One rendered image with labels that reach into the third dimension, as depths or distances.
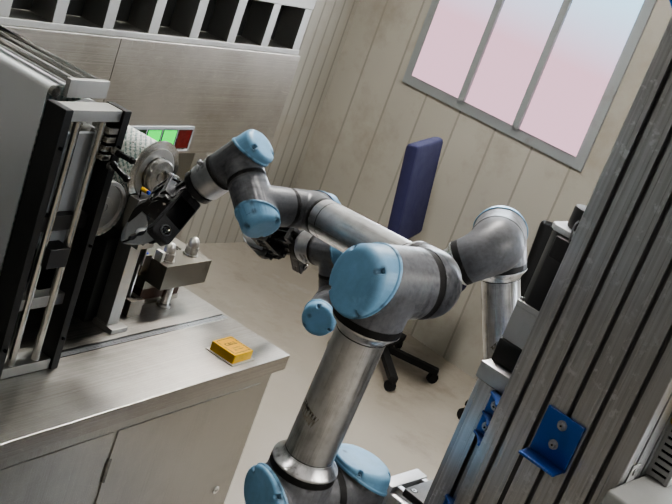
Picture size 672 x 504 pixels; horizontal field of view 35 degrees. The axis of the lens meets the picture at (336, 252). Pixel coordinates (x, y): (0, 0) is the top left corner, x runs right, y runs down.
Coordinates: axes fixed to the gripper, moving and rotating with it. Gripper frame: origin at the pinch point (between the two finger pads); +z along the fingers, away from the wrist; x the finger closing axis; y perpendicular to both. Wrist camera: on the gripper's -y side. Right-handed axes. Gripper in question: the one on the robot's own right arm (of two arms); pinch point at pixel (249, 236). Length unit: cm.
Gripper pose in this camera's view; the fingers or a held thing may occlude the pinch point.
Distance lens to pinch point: 261.0
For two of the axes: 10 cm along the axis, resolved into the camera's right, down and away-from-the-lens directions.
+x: -4.8, 8.1, -3.3
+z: -7.3, -1.7, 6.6
